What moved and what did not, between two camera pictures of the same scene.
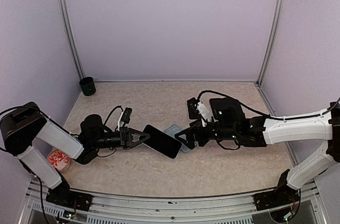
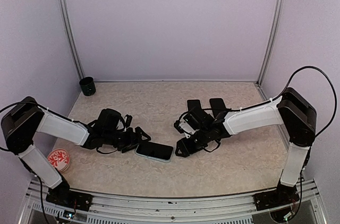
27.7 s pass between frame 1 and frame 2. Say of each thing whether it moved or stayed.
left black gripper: stayed
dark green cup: stayed
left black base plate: stayed
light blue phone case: moved
